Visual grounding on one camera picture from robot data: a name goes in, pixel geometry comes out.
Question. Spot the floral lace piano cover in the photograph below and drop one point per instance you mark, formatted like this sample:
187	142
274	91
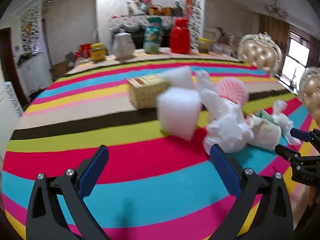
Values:
130	21

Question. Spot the red and woven basket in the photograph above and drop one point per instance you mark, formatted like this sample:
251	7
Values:
154	11

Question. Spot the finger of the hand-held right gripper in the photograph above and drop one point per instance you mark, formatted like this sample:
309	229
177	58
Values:
286	153
301	134

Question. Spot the green floral vase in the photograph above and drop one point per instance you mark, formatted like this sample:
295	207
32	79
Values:
152	38

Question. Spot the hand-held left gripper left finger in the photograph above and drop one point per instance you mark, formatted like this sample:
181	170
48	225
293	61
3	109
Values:
93	167

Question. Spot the brown patterned curtain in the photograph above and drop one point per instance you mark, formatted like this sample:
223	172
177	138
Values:
272	32

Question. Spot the pink foam fruit net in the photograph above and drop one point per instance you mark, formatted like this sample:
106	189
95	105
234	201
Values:
232	90

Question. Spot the flower bouquet in vase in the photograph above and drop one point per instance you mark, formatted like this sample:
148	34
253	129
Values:
143	1

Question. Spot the crumpled white plastic bag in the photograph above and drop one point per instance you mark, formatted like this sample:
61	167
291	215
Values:
225	130

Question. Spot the red gift box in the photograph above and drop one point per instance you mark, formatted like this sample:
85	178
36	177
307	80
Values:
85	50

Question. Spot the orange bag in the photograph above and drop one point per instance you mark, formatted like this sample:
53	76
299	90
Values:
166	11

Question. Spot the brown jar yellow lid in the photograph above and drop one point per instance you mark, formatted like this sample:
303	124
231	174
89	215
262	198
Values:
97	53

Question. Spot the black handbag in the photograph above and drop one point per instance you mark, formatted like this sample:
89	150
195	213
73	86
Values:
177	9

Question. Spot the colourful striped tablecloth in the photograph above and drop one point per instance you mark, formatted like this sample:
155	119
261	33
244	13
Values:
125	160

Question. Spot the beige patterned medicine box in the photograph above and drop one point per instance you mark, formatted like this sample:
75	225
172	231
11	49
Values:
147	92

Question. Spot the white lattice wall panel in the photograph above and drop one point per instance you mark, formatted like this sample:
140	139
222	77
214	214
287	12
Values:
30	27

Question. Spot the cardboard box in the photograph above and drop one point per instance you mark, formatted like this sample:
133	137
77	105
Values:
61	70

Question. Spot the black piano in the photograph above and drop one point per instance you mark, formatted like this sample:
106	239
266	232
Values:
138	37

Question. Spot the glass jar yellow lid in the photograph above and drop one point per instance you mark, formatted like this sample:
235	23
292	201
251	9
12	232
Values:
204	46

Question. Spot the brass chandelier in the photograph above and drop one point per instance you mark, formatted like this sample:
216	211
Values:
275	8

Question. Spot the white cabinet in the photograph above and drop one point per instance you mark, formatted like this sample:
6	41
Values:
33	72

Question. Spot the packet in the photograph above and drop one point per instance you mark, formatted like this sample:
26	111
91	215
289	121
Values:
265	132

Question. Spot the white foam cube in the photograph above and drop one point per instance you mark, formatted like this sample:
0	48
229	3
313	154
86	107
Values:
178	112

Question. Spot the ornate white sofa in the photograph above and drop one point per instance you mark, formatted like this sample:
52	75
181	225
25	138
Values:
220	40

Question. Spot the white lattice screen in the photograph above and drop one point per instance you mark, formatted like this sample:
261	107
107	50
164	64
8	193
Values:
197	25

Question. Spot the red thermos jug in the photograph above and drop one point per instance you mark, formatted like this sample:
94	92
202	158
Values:
178	40

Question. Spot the window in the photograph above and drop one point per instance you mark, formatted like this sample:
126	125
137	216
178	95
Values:
295	57

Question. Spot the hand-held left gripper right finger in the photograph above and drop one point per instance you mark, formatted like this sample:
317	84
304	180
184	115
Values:
225	170

